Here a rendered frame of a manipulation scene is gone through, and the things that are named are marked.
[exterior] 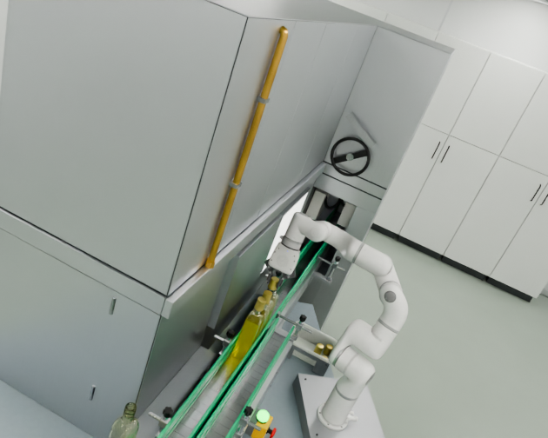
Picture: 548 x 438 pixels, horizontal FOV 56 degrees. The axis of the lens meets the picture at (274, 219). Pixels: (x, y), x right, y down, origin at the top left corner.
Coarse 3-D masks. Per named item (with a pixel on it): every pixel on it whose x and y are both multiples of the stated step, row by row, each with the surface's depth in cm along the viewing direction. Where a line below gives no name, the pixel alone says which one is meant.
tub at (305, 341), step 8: (312, 328) 239; (304, 336) 241; (312, 336) 240; (320, 336) 239; (328, 336) 237; (296, 344) 225; (304, 344) 238; (312, 344) 240; (312, 352) 224; (328, 360) 223
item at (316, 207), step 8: (320, 192) 298; (312, 200) 301; (320, 200) 300; (312, 208) 303; (320, 208) 302; (344, 208) 294; (352, 208) 292; (312, 216) 305; (344, 216) 296; (344, 224) 297
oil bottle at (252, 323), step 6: (252, 312) 193; (246, 318) 192; (252, 318) 191; (258, 318) 191; (246, 324) 193; (252, 324) 192; (258, 324) 191; (246, 330) 193; (252, 330) 193; (240, 336) 195; (246, 336) 194; (252, 336) 194; (240, 342) 196; (246, 342) 195; (252, 342) 197; (234, 348) 199; (240, 348) 197; (246, 348) 196; (234, 354) 199; (240, 354) 198
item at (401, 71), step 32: (384, 32) 247; (384, 64) 252; (416, 64) 247; (352, 96) 262; (384, 96) 257; (416, 96) 252; (352, 128) 267; (384, 128) 262; (416, 128) 256; (384, 160) 267; (352, 192) 279; (384, 192) 273
